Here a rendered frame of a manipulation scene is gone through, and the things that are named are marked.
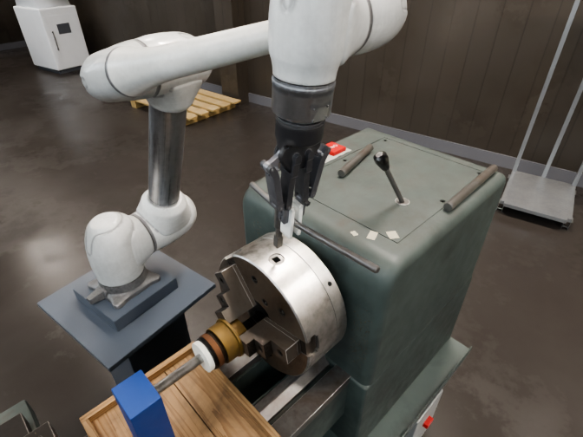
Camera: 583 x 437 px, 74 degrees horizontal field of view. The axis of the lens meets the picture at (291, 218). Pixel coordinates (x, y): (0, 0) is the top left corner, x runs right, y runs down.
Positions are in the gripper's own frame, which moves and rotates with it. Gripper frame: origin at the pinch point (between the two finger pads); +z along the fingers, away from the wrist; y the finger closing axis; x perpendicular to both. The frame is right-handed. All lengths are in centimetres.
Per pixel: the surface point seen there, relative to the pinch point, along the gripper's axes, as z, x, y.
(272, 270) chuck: 13.5, 1.5, -2.5
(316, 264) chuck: 14.5, -1.5, 6.8
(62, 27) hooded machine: 137, 720, 97
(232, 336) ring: 25.6, -0.1, -13.4
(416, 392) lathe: 80, -22, 44
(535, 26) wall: 19, 105, 335
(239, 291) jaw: 22.4, 6.9, -7.3
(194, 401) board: 49, 3, -22
